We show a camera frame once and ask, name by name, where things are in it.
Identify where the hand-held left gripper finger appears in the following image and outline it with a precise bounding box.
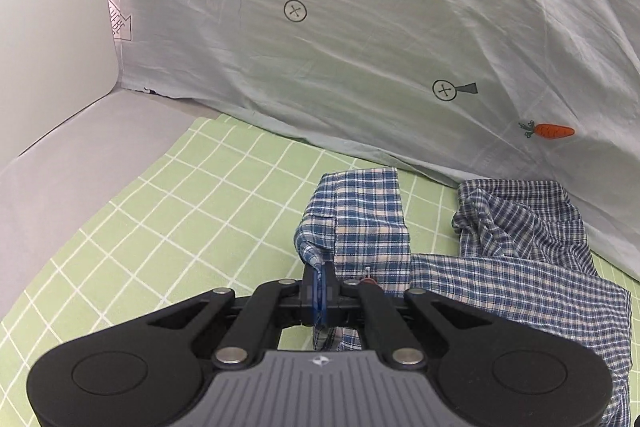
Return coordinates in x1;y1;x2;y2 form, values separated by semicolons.
323;263;497;369
149;263;325;369

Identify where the blue plaid shirt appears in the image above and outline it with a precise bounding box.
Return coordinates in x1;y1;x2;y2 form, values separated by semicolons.
292;167;633;427

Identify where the green checked bed sheet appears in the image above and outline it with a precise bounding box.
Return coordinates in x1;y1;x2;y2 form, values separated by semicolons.
0;116;640;427

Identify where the white carrot print sheet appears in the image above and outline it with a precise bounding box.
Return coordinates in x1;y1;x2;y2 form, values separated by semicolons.
102;0;640;283

